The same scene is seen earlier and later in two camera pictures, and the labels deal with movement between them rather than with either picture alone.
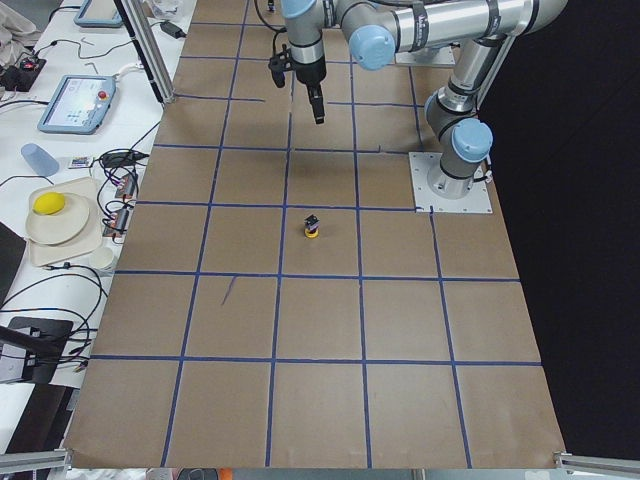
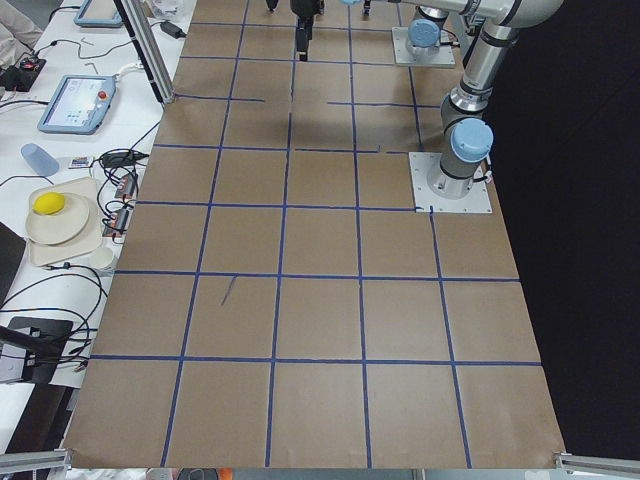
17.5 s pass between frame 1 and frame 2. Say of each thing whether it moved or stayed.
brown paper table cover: stayed
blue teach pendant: stayed
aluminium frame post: stayed
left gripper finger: moved
